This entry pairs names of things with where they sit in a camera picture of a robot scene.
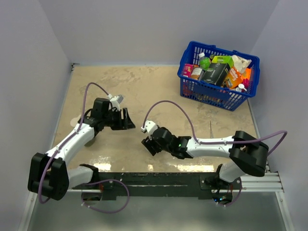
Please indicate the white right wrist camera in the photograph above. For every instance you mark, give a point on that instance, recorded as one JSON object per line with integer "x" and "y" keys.
{"x": 150, "y": 127}

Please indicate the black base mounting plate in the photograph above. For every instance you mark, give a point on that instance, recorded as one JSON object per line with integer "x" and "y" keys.
{"x": 151, "y": 184}

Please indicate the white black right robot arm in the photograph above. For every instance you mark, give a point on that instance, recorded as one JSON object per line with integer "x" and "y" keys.
{"x": 245, "y": 158}

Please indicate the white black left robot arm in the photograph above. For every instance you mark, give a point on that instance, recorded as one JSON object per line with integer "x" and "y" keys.
{"x": 49, "y": 175}

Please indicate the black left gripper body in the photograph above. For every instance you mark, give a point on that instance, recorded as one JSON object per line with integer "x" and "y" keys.
{"x": 113, "y": 119}

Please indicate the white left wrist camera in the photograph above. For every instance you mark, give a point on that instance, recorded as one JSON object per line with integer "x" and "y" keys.
{"x": 115, "y": 101}

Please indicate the pink box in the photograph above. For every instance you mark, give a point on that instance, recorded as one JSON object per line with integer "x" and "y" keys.
{"x": 187, "y": 70}

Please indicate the white crumpled bag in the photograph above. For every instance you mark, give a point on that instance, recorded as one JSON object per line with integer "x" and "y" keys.
{"x": 240, "y": 63}

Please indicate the black green razor box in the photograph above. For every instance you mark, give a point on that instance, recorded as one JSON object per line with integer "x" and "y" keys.
{"x": 217, "y": 70}

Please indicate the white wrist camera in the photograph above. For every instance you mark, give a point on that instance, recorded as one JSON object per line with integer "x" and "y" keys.
{"x": 150, "y": 127}
{"x": 115, "y": 101}

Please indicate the clear handled screwdriver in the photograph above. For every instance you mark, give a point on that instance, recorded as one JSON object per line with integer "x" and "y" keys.
{"x": 211, "y": 131}

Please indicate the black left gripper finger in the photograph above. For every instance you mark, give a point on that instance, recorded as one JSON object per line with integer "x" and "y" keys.
{"x": 125, "y": 119}
{"x": 130, "y": 124}

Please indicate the orange jar white label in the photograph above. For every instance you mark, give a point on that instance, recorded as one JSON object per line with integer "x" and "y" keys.
{"x": 197, "y": 73}

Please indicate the green bottle white cap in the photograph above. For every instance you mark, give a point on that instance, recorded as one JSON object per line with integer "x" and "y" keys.
{"x": 204, "y": 62}

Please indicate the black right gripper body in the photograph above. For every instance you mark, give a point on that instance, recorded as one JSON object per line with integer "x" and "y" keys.
{"x": 166, "y": 148}

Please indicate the bright orange package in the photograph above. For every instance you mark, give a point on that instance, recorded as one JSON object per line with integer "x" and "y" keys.
{"x": 246, "y": 74}

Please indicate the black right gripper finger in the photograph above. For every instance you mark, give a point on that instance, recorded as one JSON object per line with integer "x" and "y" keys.
{"x": 153, "y": 147}
{"x": 148, "y": 144}

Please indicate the orange razor package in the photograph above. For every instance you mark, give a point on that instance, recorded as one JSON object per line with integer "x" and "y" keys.
{"x": 232, "y": 79}

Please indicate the beige round paddle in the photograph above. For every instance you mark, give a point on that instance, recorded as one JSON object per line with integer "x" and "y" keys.
{"x": 74, "y": 121}

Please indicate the blue plastic basket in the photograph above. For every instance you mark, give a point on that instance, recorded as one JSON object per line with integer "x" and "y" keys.
{"x": 211, "y": 94}

